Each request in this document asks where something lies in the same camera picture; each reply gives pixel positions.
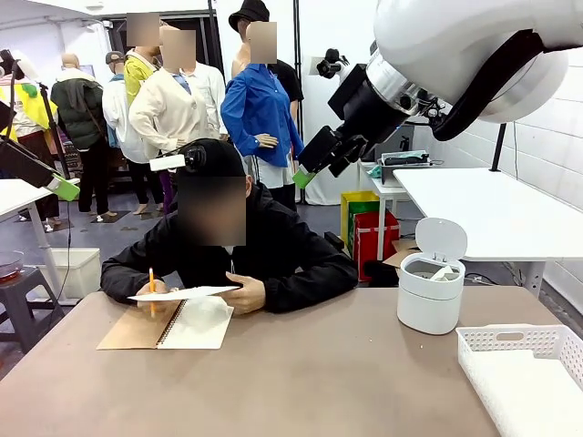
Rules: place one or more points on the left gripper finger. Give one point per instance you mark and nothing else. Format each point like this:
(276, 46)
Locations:
(5, 118)
(27, 166)

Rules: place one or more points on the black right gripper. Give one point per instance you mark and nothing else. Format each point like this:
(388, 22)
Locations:
(375, 120)

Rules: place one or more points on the yellow pencil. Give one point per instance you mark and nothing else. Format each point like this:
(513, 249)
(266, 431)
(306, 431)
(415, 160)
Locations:
(151, 277)

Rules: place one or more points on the white paper sheet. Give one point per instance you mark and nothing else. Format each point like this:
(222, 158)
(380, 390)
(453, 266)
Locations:
(444, 274)

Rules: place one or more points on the brown cover spiral notebook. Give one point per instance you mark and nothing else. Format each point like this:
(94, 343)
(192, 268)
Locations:
(132, 332)

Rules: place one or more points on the white notebook sheet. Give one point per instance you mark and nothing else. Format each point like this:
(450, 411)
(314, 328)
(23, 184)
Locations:
(182, 293)

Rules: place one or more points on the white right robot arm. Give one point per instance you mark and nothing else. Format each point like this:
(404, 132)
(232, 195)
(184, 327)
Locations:
(455, 36)

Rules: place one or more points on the person's right forearm black sleeve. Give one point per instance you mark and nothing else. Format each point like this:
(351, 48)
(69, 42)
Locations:
(120, 280)

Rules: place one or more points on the person's left forearm black sleeve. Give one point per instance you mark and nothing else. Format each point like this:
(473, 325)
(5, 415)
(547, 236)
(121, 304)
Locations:
(314, 282)

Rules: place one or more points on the person's left hand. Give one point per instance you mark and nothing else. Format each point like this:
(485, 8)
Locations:
(248, 298)

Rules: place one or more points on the person's right hand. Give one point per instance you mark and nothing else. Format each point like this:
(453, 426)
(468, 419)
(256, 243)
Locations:
(157, 287)

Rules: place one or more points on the yellow and white mannequin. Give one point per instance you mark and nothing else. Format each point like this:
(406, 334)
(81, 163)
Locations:
(25, 109)

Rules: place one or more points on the white table with slanted leg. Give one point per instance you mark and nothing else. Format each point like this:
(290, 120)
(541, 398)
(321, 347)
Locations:
(18, 193)

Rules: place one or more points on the black tripod stand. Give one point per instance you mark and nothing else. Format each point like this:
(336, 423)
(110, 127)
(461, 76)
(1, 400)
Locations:
(52, 132)

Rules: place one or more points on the teal cloth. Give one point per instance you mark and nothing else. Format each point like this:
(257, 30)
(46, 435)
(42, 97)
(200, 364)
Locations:
(374, 171)

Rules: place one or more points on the yellow shopping bag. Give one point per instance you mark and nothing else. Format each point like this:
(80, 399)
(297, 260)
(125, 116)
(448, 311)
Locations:
(350, 200)

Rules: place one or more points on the small white side table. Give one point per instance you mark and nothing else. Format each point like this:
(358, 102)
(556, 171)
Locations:
(380, 189)

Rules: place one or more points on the grey tray with tools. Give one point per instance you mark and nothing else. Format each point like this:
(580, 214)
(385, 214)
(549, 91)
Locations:
(389, 175)

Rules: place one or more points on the green shopping bag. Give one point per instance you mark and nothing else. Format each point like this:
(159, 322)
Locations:
(364, 207)

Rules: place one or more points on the dark green vest mannequin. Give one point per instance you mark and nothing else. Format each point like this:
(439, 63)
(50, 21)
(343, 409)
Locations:
(75, 109)

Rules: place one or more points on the grey metal box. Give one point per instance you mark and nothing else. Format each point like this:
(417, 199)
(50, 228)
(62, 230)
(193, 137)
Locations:
(405, 136)

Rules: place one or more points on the black shirt mannequin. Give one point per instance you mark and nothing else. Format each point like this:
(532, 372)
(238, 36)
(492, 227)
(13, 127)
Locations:
(289, 82)

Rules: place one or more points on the black office chair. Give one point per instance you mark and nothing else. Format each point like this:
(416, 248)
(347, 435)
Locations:
(332, 239)

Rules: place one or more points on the clear bowl red liquid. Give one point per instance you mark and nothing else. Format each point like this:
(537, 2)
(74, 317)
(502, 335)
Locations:
(11, 266)

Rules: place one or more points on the white shirt capped mannequin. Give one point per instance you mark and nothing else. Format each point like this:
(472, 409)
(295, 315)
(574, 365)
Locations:
(114, 104)

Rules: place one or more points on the person in black jacket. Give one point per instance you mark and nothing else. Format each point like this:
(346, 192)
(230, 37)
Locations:
(282, 246)

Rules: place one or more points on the black baseball cap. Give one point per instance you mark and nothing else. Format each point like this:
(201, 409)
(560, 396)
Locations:
(218, 159)

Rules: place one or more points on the white storage bin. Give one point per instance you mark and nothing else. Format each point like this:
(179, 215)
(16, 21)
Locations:
(77, 273)

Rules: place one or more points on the grey step stool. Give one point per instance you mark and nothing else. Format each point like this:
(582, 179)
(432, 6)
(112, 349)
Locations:
(23, 284)

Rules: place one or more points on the black vertical pole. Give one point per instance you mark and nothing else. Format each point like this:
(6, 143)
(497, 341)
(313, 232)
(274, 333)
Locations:
(298, 27)

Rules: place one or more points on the flattened cardboard box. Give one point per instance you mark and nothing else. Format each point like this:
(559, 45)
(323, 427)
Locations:
(398, 259)

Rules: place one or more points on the bare torso mannequin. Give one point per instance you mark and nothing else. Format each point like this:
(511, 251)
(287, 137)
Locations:
(238, 59)

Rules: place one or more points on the black bag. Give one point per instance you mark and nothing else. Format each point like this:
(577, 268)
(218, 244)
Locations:
(382, 275)

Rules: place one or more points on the yellow jacket mannequin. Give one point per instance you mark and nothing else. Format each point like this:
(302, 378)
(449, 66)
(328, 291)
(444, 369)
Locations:
(136, 75)

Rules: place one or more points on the cream jacket mannequin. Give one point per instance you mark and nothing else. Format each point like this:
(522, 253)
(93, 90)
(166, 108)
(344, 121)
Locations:
(168, 109)

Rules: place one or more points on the large white table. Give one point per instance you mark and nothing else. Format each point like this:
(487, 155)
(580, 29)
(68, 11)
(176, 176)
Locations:
(478, 214)

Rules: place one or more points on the black bucket hat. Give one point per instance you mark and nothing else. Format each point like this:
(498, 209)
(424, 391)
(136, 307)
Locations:
(248, 11)

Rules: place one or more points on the black light stand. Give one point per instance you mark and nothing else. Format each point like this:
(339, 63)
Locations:
(501, 145)

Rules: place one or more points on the white lidded trash can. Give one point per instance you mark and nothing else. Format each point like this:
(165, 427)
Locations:
(428, 309)

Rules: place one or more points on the white perforated plastic basket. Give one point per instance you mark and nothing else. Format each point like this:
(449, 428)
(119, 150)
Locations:
(483, 346)

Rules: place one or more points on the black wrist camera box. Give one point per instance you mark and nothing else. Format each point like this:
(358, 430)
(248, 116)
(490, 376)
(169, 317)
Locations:
(347, 93)

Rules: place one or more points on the black knobbed camera mount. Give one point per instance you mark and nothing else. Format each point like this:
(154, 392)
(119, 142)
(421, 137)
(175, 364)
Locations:
(332, 64)

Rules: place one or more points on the white head-mounted camera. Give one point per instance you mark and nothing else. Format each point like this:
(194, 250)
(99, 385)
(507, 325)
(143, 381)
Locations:
(166, 163)

